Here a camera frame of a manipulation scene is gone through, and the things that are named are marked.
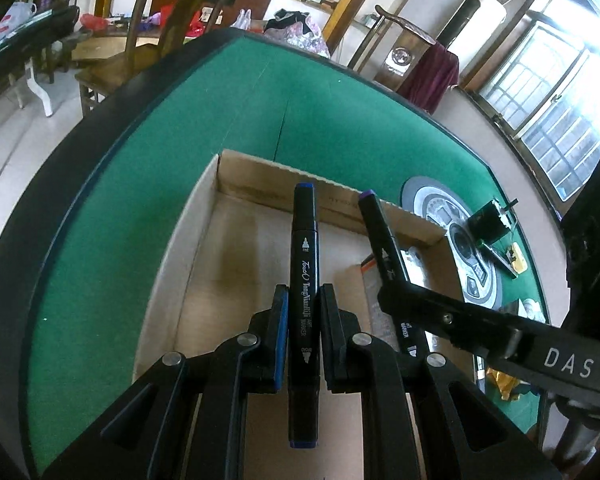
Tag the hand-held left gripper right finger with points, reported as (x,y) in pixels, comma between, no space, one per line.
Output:
(330,340)

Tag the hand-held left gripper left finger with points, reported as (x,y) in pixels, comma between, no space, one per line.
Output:
(281,340)

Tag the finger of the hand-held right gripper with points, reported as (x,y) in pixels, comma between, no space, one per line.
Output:
(430,312)

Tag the black marker purple cap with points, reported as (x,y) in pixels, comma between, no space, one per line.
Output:
(380,230)

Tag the cardboard box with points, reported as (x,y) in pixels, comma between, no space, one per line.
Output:
(220,260)

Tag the black marker blue cap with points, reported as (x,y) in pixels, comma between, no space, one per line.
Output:
(305,240)

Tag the yellow crinkled wrapper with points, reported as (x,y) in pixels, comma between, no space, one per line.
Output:
(502,382)

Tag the small black motor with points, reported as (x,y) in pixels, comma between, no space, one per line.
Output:
(490,222)

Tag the barred window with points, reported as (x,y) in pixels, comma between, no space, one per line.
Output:
(555,85)

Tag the maroon cloth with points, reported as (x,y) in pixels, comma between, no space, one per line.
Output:
(430,77)

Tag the white standing air conditioner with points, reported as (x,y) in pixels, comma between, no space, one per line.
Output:
(480,25)

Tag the wooden armchair carved back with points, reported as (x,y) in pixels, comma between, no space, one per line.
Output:
(405,35)

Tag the floral cloth bag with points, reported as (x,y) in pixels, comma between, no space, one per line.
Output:
(305,35)

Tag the wooden chair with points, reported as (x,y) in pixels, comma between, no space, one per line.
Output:
(110,65)

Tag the dark table white legs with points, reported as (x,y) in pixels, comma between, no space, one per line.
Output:
(25,35)

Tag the white plastic bag red print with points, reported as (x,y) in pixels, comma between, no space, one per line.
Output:
(15,19)

